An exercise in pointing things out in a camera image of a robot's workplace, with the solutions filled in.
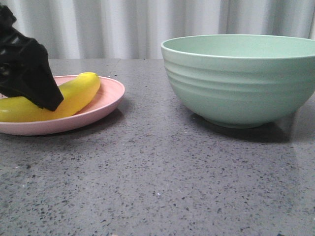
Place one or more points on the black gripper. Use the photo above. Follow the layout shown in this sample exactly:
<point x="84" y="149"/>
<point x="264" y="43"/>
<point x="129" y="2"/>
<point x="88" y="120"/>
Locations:
<point x="24" y="66"/>

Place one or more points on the yellow banana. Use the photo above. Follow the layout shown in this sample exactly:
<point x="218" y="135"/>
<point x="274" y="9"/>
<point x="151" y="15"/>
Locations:
<point x="77" y="93"/>

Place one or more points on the pink plate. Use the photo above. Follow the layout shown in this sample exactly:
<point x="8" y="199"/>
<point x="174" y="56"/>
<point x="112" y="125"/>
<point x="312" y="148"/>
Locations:
<point x="105" y="101"/>

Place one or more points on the green ribbed bowl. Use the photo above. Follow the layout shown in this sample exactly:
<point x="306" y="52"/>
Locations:
<point x="241" y="80"/>

